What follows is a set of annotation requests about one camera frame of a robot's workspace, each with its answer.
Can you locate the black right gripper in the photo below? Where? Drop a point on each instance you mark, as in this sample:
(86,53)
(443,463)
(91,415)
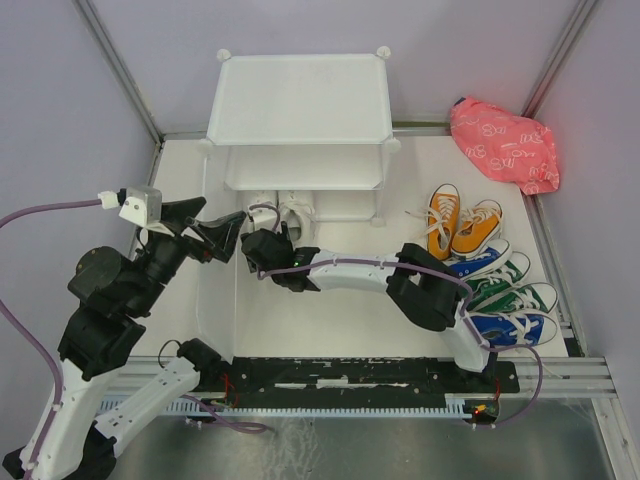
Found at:
(282,236)

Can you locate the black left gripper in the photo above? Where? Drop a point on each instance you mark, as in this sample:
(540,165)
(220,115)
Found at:
(223,231)

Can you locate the white leather sneaker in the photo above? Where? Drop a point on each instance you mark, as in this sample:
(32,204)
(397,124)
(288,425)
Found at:
(297,211)
(254,197)

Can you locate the orange canvas sneaker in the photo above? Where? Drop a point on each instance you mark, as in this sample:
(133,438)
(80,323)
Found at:
(438,217)
(477,226)

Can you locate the blue canvas sneaker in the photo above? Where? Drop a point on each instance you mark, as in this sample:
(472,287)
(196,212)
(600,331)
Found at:
(492,257)
(518,328)

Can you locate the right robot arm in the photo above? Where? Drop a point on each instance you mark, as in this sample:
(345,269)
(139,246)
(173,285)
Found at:
(429,293)

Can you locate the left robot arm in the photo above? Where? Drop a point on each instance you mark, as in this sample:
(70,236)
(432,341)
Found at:
(73,441)

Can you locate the white plastic shoe cabinet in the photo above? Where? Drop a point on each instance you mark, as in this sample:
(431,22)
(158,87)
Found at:
(311,123)

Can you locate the green canvas sneaker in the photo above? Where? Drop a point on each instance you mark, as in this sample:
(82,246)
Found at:
(538,296)
(513,272)

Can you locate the pink patterned plastic bag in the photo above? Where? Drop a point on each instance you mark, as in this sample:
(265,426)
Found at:
(506,147)

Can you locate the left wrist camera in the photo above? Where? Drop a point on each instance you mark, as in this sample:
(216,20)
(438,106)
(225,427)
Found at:
(142,206)

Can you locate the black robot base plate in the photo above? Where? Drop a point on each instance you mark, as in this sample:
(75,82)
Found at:
(352,383)

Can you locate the left aluminium frame post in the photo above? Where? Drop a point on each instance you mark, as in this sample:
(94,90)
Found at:
(89,14)

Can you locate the aluminium corner frame post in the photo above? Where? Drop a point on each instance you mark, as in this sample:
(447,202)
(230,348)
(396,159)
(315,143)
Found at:
(573,30)

